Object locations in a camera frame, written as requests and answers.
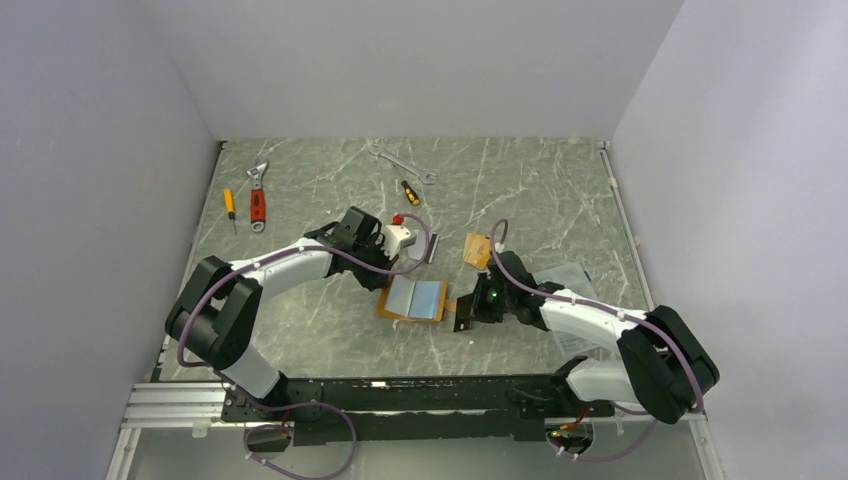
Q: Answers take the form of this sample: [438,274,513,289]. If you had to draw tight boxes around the orange leather card holder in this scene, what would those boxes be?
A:
[375,276,448,323]

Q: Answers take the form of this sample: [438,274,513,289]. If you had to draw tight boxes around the clear plastic screw box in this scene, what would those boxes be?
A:
[532,262,618,358]

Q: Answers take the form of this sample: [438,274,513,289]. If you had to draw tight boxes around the small yellow screwdriver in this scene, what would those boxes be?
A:
[224,188,238,235]

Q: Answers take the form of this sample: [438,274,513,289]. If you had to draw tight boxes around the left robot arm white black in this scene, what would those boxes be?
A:
[164,207,416,420]

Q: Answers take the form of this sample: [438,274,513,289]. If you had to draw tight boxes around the grey credit card stack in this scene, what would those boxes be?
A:
[406,230,439,263]

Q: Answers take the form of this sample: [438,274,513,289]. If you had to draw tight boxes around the purple cable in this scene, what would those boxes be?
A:
[488,218,705,464]
[175,211,433,480]

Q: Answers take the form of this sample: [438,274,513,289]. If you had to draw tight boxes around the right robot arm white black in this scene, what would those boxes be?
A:
[455,251,720,424]

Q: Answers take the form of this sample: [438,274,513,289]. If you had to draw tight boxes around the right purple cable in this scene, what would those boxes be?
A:
[488,218,705,464]

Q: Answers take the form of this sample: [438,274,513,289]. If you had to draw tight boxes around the black yellow stubby screwdriver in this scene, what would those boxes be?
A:
[400,180,421,206]

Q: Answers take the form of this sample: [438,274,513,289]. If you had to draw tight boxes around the silver open-end wrench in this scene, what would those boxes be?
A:
[368,143,437,185]

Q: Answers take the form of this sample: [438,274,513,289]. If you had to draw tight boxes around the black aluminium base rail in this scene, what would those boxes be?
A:
[121,374,708,446]

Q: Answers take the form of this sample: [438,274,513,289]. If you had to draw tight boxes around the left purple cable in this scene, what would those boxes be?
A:
[175,211,433,480]

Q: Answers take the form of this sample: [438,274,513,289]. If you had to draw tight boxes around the red handled adjustable wrench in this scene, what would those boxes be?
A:
[246,158,268,233]

